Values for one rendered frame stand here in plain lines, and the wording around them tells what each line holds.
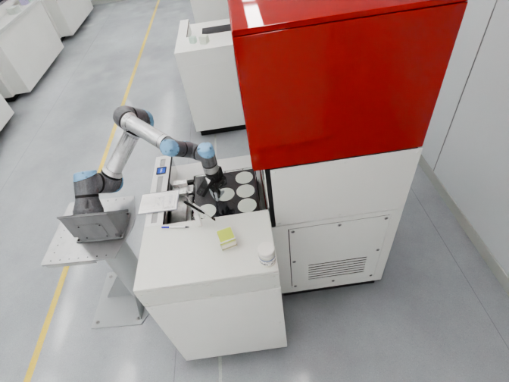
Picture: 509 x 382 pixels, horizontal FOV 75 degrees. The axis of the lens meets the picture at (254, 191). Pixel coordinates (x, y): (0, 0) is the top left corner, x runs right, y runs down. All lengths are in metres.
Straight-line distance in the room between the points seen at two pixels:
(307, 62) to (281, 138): 0.32
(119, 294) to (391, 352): 1.89
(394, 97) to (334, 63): 0.29
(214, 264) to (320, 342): 1.08
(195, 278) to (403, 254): 1.71
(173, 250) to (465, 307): 1.90
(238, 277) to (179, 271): 0.26
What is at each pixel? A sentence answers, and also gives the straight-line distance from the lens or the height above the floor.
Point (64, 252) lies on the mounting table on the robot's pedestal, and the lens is 2.07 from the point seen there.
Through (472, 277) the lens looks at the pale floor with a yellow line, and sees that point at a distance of 2.79.
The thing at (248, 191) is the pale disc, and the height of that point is 0.90.
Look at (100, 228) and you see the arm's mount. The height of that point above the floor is 0.92.
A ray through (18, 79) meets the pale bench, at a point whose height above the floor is 0.29.
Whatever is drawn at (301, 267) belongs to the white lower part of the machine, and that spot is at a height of 0.38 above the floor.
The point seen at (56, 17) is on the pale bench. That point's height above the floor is 0.43.
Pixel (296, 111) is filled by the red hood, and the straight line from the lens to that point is 1.30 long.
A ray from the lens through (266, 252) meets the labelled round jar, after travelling 1.38.
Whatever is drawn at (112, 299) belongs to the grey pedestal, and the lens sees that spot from 2.78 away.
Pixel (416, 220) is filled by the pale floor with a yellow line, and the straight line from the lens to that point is 2.96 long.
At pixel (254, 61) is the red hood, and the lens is 1.19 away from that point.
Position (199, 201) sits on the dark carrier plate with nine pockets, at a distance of 1.84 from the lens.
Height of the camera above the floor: 2.20
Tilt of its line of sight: 45 degrees down
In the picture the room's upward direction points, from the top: 9 degrees counter-clockwise
